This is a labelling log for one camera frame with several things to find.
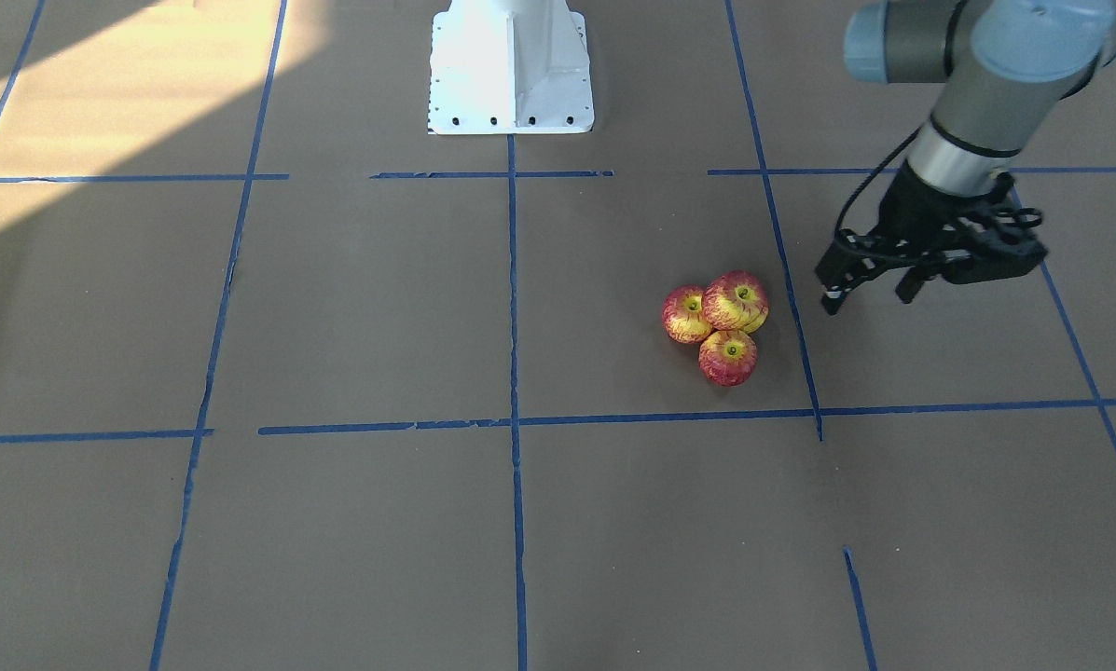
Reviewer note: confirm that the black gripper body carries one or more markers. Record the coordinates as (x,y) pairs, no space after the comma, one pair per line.
(914,207)

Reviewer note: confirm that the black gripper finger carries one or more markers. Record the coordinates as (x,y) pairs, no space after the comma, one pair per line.
(841,270)
(911,284)

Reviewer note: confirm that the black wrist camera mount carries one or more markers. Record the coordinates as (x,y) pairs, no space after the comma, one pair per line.
(992,238)

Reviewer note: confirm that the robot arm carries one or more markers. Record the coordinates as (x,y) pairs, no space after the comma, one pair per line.
(1002,67)

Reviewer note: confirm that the apple nearest table edge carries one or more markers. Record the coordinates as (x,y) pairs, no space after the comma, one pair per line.
(728,358)

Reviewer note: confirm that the lone red yellow apple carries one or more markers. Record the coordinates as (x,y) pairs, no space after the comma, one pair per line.
(737,300)

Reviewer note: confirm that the apple nearest robot base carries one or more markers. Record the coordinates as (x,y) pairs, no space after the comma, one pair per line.
(682,315)

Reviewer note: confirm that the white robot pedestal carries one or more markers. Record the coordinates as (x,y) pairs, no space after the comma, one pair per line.
(509,67)

